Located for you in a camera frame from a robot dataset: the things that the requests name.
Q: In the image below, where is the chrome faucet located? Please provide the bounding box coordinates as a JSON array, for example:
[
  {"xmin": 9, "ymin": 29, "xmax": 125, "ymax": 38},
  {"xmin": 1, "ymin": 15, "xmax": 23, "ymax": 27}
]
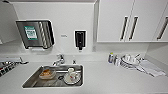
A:
[{"xmin": 51, "ymin": 53, "xmax": 66, "ymax": 67}]

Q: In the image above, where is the black soap dispenser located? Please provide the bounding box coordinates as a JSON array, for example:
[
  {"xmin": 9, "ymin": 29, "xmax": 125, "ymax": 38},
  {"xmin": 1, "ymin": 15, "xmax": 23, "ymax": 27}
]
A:
[{"xmin": 73, "ymin": 29, "xmax": 88, "ymax": 52}]

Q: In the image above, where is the small dish soap bottle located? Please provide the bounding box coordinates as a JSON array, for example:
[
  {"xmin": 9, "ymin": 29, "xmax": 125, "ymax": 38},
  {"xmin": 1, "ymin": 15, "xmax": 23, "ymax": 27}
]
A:
[{"xmin": 107, "ymin": 52, "xmax": 115, "ymax": 66}]

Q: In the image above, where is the orange bowl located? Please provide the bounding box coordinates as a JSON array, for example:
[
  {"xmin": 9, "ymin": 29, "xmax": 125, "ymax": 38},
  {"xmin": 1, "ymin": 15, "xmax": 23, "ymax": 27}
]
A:
[{"xmin": 38, "ymin": 68, "xmax": 57, "ymax": 81}]

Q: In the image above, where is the small chrome sink knob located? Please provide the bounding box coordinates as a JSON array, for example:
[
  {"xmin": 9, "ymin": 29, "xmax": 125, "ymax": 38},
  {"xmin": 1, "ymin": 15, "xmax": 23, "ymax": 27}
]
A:
[{"xmin": 71, "ymin": 59, "xmax": 78, "ymax": 65}]

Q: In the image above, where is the white plate stack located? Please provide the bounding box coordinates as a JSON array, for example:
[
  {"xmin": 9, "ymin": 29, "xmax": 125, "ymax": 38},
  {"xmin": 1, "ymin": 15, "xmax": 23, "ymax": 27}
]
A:
[{"xmin": 120, "ymin": 53, "xmax": 141, "ymax": 71}]

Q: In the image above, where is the stainless steel sink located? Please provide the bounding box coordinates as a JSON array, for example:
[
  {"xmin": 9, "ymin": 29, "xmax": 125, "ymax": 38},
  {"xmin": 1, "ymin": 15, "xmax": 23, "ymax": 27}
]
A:
[{"xmin": 21, "ymin": 64, "xmax": 85, "ymax": 89}]

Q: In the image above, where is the white cup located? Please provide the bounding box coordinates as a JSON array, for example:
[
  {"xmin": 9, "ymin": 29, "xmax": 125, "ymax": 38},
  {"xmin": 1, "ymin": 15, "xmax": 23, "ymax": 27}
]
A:
[{"xmin": 63, "ymin": 67, "xmax": 81, "ymax": 85}]

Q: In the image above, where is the small clear container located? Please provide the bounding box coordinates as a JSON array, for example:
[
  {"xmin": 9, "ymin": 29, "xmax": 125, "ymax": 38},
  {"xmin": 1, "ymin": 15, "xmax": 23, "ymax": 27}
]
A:
[{"xmin": 113, "ymin": 54, "xmax": 121, "ymax": 66}]

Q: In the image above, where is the steel paper towel dispenser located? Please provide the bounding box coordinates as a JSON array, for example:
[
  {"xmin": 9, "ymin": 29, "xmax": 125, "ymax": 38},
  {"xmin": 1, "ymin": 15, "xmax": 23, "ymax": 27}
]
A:
[{"xmin": 15, "ymin": 18, "xmax": 56, "ymax": 51}]

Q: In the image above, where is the dish rack with dishes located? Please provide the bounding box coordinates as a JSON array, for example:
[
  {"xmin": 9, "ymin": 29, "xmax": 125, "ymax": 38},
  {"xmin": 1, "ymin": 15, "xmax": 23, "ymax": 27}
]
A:
[{"xmin": 0, "ymin": 56, "xmax": 30, "ymax": 76}]

